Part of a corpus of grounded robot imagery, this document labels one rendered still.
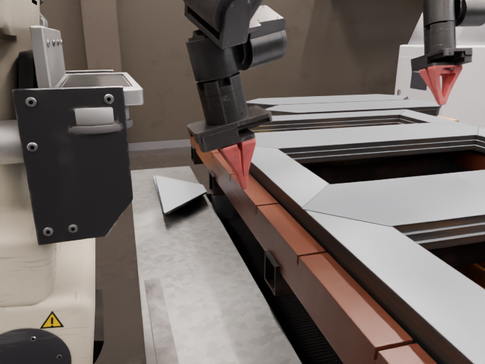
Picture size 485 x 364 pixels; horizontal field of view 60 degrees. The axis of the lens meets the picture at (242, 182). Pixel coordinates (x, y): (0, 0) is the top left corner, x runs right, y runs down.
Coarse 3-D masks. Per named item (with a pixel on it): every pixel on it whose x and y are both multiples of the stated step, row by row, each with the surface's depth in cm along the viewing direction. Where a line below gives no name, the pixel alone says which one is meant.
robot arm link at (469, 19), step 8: (464, 0) 81; (472, 0) 82; (480, 0) 82; (464, 8) 82; (472, 8) 81; (480, 8) 82; (464, 16) 82; (472, 16) 82; (480, 16) 82; (456, 24) 84; (464, 24) 83; (472, 24) 84; (480, 24) 84
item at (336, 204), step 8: (328, 184) 73; (320, 192) 69; (328, 192) 69; (336, 192) 69; (320, 200) 66; (328, 200) 66; (336, 200) 66; (344, 200) 66; (352, 200) 66; (328, 208) 63; (336, 208) 63; (344, 208) 63; (352, 208) 63; (360, 208) 63; (336, 216) 60; (344, 216) 60; (352, 216) 60; (360, 216) 60; (368, 216) 60; (376, 216) 60; (384, 224) 57
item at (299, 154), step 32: (256, 128) 129; (288, 128) 132; (320, 128) 135; (320, 160) 100; (416, 224) 58; (448, 224) 60; (480, 224) 60; (352, 256) 50; (384, 288) 44; (416, 320) 39; (448, 352) 35
